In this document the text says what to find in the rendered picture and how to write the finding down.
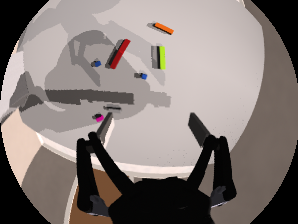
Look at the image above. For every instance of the lime green rod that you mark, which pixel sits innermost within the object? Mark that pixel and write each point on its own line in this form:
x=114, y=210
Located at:
x=162, y=57

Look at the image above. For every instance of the grey rod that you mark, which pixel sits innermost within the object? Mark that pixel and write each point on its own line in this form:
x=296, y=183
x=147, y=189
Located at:
x=115, y=110

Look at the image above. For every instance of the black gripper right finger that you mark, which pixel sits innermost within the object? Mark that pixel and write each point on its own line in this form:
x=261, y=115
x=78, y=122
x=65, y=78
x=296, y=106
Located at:
x=223, y=186

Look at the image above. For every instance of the red rod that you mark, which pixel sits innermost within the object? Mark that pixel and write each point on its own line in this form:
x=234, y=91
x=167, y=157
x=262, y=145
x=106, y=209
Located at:
x=120, y=53

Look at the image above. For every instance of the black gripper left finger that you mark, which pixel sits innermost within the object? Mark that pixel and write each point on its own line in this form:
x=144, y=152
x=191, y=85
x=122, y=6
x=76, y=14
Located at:
x=88, y=199

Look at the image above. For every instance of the orange rod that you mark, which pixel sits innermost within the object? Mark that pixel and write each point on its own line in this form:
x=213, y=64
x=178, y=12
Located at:
x=164, y=28

